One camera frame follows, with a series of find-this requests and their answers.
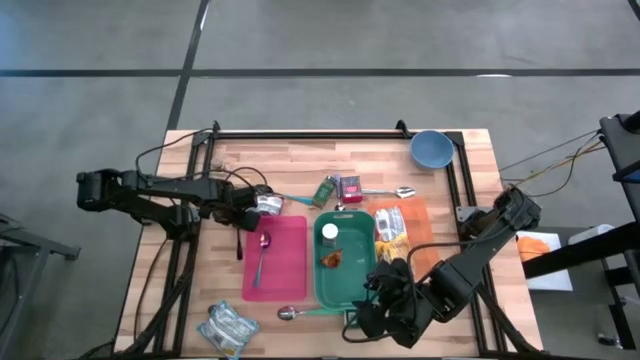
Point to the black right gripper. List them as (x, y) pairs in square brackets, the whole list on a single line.
[(400, 290)]

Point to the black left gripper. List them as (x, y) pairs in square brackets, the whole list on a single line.
[(242, 197)]

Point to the yellow red snack packet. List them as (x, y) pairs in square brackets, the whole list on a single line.
[(395, 250)]

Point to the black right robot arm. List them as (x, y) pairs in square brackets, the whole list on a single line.
[(490, 235)]

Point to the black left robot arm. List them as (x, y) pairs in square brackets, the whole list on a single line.
[(165, 187)]

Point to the small green spice jar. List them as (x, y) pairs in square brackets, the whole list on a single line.
[(324, 192)]

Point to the pink translucent plastic bin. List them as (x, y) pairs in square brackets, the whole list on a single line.
[(287, 260)]

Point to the glass jar with white lid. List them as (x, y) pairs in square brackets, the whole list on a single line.
[(330, 231)]

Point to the red spice box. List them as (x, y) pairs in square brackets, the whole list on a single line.
[(351, 190)]

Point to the brown orange snack packet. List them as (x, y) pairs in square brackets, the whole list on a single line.
[(332, 258)]

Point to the white snack packet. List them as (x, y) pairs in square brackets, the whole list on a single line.
[(390, 224)]

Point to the orange translucent plastic bin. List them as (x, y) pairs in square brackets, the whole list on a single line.
[(425, 225)]

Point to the silver metal spoon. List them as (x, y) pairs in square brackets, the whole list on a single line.
[(395, 191)]

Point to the orange cloth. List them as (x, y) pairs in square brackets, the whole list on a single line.
[(532, 248)]

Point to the blue bowl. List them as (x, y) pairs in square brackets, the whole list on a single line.
[(432, 149)]

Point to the white paper sheet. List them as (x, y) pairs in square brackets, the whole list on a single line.
[(555, 270)]

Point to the white plastic container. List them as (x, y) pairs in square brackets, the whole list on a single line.
[(590, 234)]

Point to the grey metal stand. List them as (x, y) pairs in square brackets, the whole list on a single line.
[(30, 245)]

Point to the black metal stand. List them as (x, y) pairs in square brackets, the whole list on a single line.
[(620, 145)]

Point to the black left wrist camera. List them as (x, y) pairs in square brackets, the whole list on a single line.
[(247, 220)]

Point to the black aluminium table frame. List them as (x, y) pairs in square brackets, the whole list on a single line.
[(325, 135)]

